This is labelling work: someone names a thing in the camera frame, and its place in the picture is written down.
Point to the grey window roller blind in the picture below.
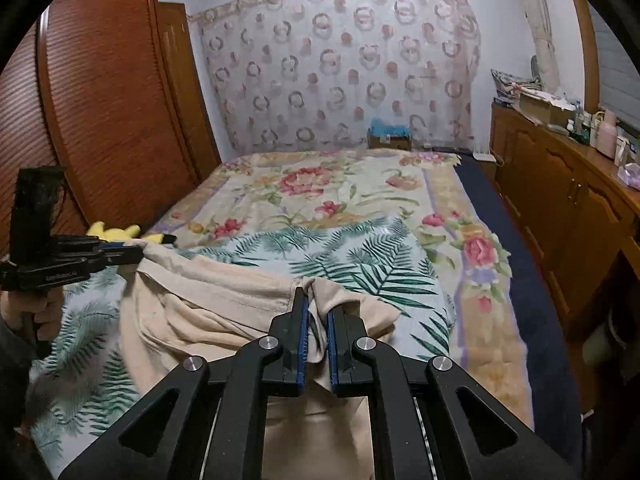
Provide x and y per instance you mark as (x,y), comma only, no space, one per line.
(619,79)

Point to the box with blue cloth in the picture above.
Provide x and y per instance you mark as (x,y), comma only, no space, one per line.
(382,135)

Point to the circle patterned lace curtain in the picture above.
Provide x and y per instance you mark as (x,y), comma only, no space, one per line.
(297,75)

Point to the wooden louvered wardrobe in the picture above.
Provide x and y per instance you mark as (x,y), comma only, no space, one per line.
(109,91)

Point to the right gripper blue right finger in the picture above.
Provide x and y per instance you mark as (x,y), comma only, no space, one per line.
(348,376)

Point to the pink thermos bottle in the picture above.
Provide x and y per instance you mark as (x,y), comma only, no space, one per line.
(607,135)

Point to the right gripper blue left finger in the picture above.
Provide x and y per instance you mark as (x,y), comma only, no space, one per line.
(287,346)

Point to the yellow plush toy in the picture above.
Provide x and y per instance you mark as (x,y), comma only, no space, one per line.
(112,235)

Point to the person's left hand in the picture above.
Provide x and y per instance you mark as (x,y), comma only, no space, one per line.
(45,311)

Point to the wooden sideboard cabinet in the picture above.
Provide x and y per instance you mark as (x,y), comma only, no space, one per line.
(576,216)

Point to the cardboard box on sideboard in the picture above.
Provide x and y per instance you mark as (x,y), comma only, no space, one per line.
(542,108)

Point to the beige hanging curtain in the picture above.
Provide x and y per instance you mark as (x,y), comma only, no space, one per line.
(538,17)

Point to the dark blue mattress sheet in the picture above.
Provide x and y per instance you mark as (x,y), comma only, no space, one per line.
(556,407)

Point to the floral leaf bed blanket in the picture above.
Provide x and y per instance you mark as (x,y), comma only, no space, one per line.
(406,228)

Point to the beige printed t-shirt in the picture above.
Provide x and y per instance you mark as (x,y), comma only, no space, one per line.
(175,307)

